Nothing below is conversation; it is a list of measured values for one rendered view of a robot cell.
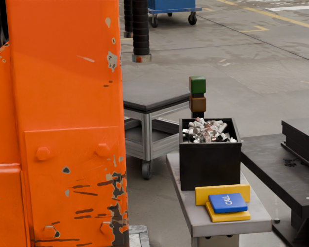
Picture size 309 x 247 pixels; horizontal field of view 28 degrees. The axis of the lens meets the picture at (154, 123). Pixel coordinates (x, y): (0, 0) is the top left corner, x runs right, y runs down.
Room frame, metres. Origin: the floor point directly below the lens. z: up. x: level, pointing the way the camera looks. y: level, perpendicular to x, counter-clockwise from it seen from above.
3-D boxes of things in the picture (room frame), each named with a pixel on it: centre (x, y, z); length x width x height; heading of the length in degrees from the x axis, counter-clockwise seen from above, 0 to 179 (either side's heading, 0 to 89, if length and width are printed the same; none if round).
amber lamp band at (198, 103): (1.55, -0.11, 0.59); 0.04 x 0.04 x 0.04; 5
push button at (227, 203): (1.18, -0.15, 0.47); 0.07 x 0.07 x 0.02; 5
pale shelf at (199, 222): (1.35, -0.13, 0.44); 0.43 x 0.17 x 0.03; 5
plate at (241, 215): (1.18, -0.15, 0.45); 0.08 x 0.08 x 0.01; 5
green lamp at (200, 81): (1.55, -0.11, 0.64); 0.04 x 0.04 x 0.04; 5
